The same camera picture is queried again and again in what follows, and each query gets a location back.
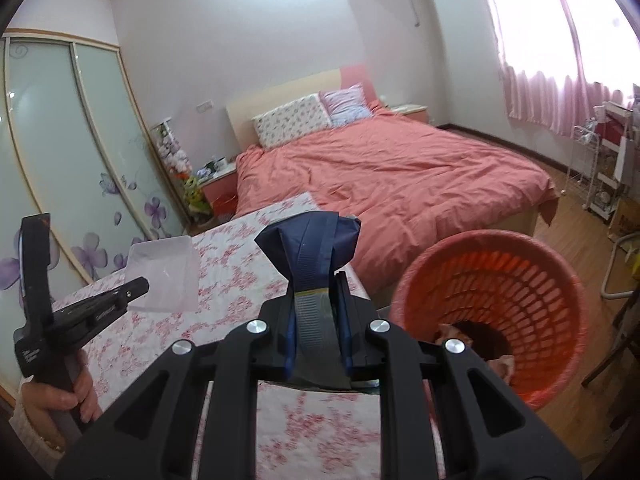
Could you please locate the dark blue plastic bag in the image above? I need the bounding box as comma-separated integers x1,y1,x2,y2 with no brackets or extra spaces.
252,210,379,395

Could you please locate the red woven cloth rag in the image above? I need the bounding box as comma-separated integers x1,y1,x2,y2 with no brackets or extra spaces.
435,320,515,382

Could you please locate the person's left hand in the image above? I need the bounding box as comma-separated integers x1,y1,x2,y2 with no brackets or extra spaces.
10,350,102,474

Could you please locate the red plastic laundry basket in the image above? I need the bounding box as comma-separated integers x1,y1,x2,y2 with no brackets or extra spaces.
390,230,588,410

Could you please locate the white shelf with plush toys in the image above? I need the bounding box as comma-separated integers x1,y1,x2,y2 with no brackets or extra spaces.
150,119,212,223

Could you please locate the pink floral table cloth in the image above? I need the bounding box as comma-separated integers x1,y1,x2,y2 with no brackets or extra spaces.
86,193,381,479

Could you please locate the frosted glass floral wardrobe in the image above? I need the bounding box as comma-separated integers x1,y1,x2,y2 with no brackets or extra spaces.
1,36,188,396

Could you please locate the pink left nightstand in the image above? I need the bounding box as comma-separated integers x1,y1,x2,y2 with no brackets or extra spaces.
200,164,238,223

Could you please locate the pink nightstand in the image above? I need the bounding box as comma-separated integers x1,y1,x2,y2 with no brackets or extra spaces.
390,104,428,124
200,164,238,223

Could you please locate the beige and pink headboard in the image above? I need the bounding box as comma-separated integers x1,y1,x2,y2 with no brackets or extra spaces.
224,62,381,154

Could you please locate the coral pink bed duvet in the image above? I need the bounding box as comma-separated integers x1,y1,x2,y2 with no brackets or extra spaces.
236,110,559,294

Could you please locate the white floral pillow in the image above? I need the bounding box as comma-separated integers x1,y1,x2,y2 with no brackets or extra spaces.
252,93,332,150

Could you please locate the pink striped pillow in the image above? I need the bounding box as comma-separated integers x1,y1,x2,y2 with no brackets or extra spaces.
320,84,372,128

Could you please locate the pink right nightstand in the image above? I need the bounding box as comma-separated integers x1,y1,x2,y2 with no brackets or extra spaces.
390,104,428,124

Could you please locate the pink sheer window curtain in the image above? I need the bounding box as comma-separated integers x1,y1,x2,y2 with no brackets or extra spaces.
486,0,639,136

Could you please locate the white wire rack trolley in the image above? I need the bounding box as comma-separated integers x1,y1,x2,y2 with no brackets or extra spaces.
561,118,623,222

